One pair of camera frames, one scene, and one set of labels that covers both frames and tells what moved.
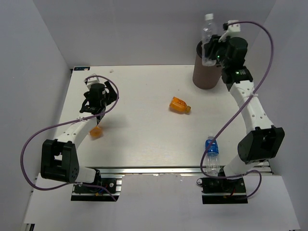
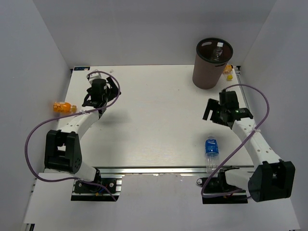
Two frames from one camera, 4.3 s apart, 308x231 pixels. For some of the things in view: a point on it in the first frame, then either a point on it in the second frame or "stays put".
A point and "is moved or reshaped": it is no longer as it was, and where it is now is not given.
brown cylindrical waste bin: (206, 77) stays put
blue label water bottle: (212, 161) stays put
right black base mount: (217, 190) stays put
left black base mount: (81, 192) stays put
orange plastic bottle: (179, 106) → (61, 107)
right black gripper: (211, 44) → (212, 105)
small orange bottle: (96, 132) is moved or reshaped
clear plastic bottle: (208, 30) is moved or reshaped
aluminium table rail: (173, 171) stays put
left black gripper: (111, 96) stays put
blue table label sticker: (81, 68) stays put
